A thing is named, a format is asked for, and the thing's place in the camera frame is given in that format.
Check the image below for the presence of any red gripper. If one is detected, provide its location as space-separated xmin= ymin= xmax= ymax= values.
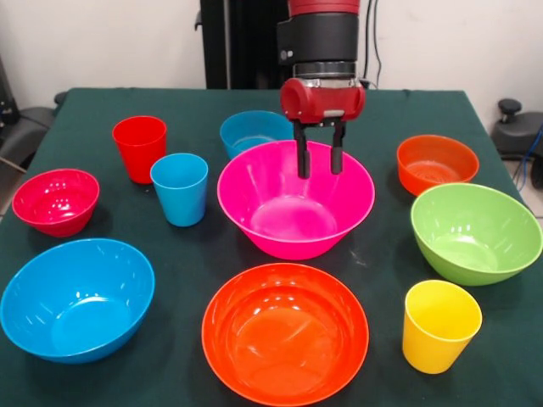
xmin=278 ymin=77 xmax=367 ymax=180

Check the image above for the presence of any large pink bowl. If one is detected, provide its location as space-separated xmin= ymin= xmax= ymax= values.
xmin=216 ymin=139 xmax=377 ymax=261

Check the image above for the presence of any red cup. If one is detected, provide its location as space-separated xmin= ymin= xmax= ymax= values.
xmin=111 ymin=115 xmax=168 ymax=185

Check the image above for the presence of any small blue bowl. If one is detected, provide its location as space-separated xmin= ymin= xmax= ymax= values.
xmin=219 ymin=109 xmax=296 ymax=160

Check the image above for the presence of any small orange bowl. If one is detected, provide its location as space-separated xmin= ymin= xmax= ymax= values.
xmin=396 ymin=134 xmax=480 ymax=198

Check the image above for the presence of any blue cup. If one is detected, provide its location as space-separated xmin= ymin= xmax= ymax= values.
xmin=149 ymin=153 xmax=210 ymax=228

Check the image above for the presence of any dark green tablecloth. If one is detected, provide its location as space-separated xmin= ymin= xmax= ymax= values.
xmin=0 ymin=87 xmax=543 ymax=407

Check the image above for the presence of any green bowl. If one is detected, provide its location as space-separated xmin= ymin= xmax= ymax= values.
xmin=410 ymin=182 xmax=543 ymax=287

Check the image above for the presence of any large orange bowl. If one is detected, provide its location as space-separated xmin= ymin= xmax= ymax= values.
xmin=201 ymin=262 xmax=370 ymax=407

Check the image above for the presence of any yellow cup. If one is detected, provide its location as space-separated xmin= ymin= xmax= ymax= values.
xmin=401 ymin=279 xmax=484 ymax=375

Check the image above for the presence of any small crimson bowl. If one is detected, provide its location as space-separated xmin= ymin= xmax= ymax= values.
xmin=11 ymin=168 xmax=101 ymax=238

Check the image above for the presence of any large blue bowl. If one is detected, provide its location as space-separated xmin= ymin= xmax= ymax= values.
xmin=0 ymin=237 xmax=156 ymax=365

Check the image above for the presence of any black hanging cable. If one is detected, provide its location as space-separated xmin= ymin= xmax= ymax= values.
xmin=362 ymin=0 xmax=383 ymax=90

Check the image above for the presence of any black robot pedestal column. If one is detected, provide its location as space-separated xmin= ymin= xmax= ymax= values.
xmin=194 ymin=0 xmax=298 ymax=90

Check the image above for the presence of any black pedestal leg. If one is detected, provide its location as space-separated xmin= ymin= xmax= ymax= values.
xmin=0 ymin=91 xmax=69 ymax=170
xmin=490 ymin=98 xmax=543 ymax=190

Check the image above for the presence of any blue cable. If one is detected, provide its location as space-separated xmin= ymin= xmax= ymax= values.
xmin=514 ymin=125 xmax=543 ymax=190

